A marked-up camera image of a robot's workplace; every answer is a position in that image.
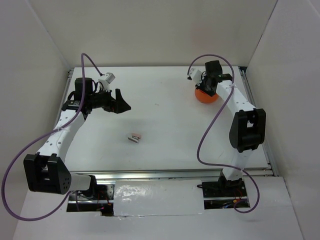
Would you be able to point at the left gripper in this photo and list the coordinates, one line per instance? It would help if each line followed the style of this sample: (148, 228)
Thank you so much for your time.
(119, 106)

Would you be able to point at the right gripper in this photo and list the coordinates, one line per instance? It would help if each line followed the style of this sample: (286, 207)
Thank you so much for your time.
(204, 78)

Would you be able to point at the pink white mini stapler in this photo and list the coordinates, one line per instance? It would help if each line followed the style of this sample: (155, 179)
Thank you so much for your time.
(134, 137)

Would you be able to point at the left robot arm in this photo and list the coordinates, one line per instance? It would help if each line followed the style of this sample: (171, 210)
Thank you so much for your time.
(45, 170)

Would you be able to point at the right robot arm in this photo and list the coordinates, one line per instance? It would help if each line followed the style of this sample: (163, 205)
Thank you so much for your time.
(247, 130)

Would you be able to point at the orange round organizer container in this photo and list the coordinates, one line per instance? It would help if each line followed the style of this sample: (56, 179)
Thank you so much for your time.
(203, 97)

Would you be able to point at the white foam cover panel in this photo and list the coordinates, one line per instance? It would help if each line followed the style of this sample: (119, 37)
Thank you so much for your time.
(157, 198)

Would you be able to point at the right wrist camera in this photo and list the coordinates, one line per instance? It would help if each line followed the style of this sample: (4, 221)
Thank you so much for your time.
(195, 75)

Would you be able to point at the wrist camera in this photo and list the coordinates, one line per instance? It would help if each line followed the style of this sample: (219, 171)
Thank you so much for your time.
(195, 75)
(105, 80)

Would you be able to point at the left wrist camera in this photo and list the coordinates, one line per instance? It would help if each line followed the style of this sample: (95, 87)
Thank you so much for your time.
(105, 80)

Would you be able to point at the aluminium table frame rail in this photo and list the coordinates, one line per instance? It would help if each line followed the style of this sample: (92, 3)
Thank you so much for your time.
(170, 120)

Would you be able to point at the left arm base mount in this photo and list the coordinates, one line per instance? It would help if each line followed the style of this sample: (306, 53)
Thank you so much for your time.
(98, 198)

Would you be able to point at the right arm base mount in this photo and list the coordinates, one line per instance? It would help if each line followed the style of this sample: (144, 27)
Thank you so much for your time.
(224, 194)

